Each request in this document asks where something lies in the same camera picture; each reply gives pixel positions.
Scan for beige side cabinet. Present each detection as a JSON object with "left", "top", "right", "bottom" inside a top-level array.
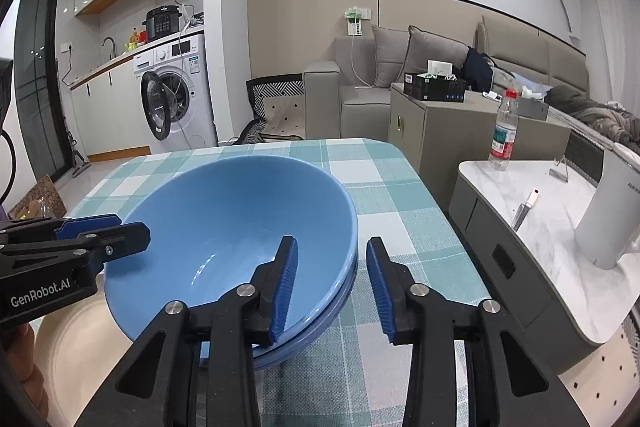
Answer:
[{"left": 387, "top": 82, "right": 572, "bottom": 208}]

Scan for teal checked tablecloth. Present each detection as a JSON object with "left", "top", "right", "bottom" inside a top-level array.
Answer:
[{"left": 65, "top": 138, "right": 493, "bottom": 427}]

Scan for white marble coffee table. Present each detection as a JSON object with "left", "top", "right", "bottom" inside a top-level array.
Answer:
[{"left": 448, "top": 155, "right": 640, "bottom": 375}]

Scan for white lower kitchen cabinets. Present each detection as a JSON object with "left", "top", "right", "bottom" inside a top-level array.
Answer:
[{"left": 70, "top": 57, "right": 151, "bottom": 162}]

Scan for knife on marble counter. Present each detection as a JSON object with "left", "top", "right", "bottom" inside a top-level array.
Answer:
[{"left": 511, "top": 188, "right": 541, "bottom": 230}]

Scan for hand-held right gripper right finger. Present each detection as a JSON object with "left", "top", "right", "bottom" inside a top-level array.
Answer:
[{"left": 366, "top": 236, "right": 583, "bottom": 427}]

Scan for patterned cardboard box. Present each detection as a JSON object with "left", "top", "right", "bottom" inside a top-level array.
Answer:
[{"left": 7, "top": 174, "right": 68, "bottom": 220}]

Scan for floor mop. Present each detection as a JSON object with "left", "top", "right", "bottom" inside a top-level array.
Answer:
[{"left": 62, "top": 117, "right": 91, "bottom": 180}]

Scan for dark garment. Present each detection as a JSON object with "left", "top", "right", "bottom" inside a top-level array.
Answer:
[{"left": 462, "top": 48, "right": 496, "bottom": 92}]

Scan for light blue bowl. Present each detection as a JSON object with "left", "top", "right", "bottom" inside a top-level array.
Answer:
[{"left": 104, "top": 156, "right": 359, "bottom": 348}]

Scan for white washing machine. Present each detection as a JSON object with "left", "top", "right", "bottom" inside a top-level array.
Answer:
[{"left": 132, "top": 34, "right": 218, "bottom": 155}]

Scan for cream plate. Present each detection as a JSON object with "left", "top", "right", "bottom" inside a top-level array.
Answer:
[{"left": 34, "top": 292, "right": 151, "bottom": 427}]

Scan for black white patterned cushion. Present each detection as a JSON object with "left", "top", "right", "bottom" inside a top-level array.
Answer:
[{"left": 235, "top": 77, "right": 306, "bottom": 145}]

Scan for person's left hand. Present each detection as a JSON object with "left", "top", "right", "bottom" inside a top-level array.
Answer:
[{"left": 0, "top": 322, "right": 51, "bottom": 418}]

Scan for black framed glass door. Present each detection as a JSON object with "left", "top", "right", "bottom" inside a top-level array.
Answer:
[{"left": 10, "top": 0, "right": 68, "bottom": 180}]

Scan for white tall appliance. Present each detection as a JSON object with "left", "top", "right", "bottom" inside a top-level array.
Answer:
[{"left": 574, "top": 142, "right": 640, "bottom": 270}]

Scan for plastic water bottle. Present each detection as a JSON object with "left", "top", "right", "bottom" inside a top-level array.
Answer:
[{"left": 488, "top": 89, "right": 520, "bottom": 172}]

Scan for black box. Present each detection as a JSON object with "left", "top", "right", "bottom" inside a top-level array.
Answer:
[{"left": 403, "top": 72, "right": 467, "bottom": 102}]

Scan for grey sofa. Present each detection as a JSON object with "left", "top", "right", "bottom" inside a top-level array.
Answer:
[{"left": 302, "top": 14, "right": 640, "bottom": 148}]

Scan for grey cushion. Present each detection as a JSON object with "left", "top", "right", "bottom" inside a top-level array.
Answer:
[
  {"left": 397, "top": 25, "right": 476, "bottom": 90},
  {"left": 371, "top": 24, "right": 411, "bottom": 88}
]

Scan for grey blanket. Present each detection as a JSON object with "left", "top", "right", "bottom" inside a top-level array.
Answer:
[{"left": 545, "top": 86, "right": 640, "bottom": 142}]

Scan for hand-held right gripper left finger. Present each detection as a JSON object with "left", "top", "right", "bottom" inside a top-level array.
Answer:
[{"left": 102, "top": 235, "right": 300, "bottom": 427}]

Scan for small metal stand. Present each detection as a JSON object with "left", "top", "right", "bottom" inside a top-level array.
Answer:
[{"left": 548, "top": 157, "right": 571, "bottom": 182}]

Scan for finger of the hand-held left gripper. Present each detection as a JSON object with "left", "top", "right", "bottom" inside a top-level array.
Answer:
[
  {"left": 0, "top": 222, "right": 151, "bottom": 276},
  {"left": 0, "top": 215, "right": 122, "bottom": 248}
]

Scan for green wall charger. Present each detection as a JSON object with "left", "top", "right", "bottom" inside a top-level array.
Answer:
[{"left": 344, "top": 6, "right": 372, "bottom": 36}]

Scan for black pressure cooker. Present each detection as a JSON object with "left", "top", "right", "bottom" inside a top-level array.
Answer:
[{"left": 142, "top": 5, "right": 182, "bottom": 42}]

